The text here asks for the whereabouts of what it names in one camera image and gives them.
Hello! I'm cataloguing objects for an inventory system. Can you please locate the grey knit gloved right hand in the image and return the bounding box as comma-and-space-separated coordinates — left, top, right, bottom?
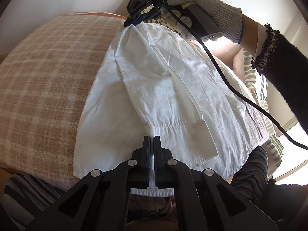
167, 0, 244, 44

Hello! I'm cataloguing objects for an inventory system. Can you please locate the white cotton shirt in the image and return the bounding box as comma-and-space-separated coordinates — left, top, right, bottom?
72, 22, 268, 197

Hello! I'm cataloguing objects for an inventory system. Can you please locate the grey striped trouser leg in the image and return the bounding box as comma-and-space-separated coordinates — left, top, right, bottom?
231, 146, 268, 207
3, 172, 66, 230

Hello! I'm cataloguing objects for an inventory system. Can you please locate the green white patterned blanket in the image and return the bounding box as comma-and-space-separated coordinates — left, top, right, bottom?
233, 49, 284, 174

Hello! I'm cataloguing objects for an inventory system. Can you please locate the leopard print pillow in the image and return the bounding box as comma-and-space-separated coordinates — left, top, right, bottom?
141, 5, 182, 36

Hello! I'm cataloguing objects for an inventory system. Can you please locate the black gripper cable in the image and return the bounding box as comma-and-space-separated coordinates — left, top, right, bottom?
161, 0, 308, 151

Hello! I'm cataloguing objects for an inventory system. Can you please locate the pink plaid bed blanket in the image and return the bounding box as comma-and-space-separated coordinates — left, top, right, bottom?
1, 13, 124, 189

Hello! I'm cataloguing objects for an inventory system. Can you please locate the black fuzzy sleeve forearm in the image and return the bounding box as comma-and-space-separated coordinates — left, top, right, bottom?
240, 15, 307, 131

